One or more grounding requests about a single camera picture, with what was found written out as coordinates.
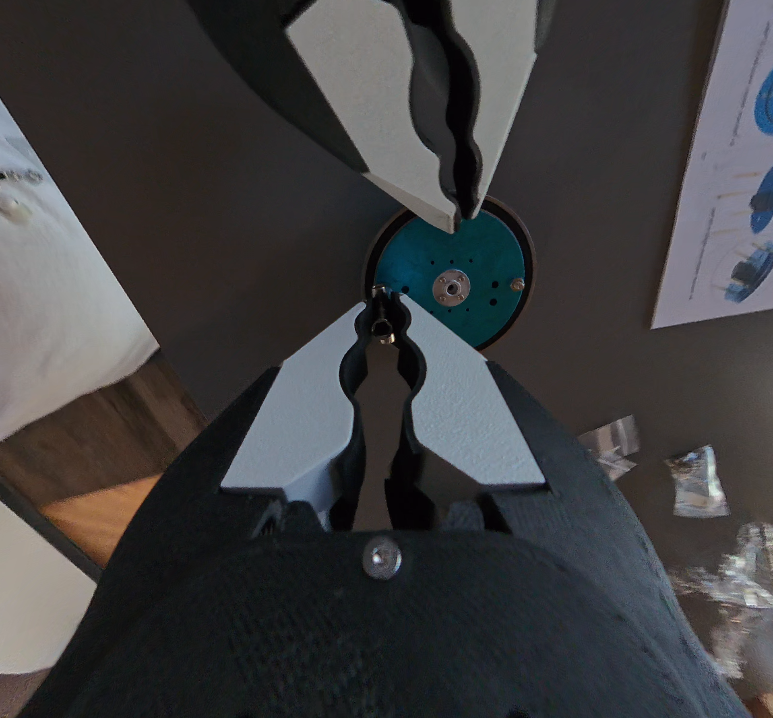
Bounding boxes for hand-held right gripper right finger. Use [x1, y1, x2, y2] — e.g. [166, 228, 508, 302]
[395, 294, 546, 488]

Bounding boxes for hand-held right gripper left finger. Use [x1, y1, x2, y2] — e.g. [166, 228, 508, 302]
[220, 301, 370, 515]

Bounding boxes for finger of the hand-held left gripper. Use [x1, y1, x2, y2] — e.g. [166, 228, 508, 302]
[285, 0, 465, 234]
[435, 0, 541, 219]

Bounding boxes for metal cross socket wrench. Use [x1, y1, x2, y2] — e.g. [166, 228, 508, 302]
[370, 285, 396, 345]

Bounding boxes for blue disc with black rim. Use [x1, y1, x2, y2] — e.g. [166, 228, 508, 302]
[364, 196, 536, 352]

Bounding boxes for clear plastic parts bag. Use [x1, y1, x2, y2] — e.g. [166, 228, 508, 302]
[579, 416, 641, 482]

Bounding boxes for clear bag of dark screws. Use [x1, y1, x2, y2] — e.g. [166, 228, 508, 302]
[663, 445, 732, 520]

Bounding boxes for instruction sheet with blue drawings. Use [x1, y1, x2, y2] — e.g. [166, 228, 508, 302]
[651, 0, 773, 330]

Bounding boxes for person's white t-shirt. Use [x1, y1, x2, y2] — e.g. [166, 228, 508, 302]
[0, 99, 161, 441]

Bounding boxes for crumpled clear plastic wrap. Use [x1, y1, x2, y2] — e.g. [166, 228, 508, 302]
[667, 522, 773, 679]

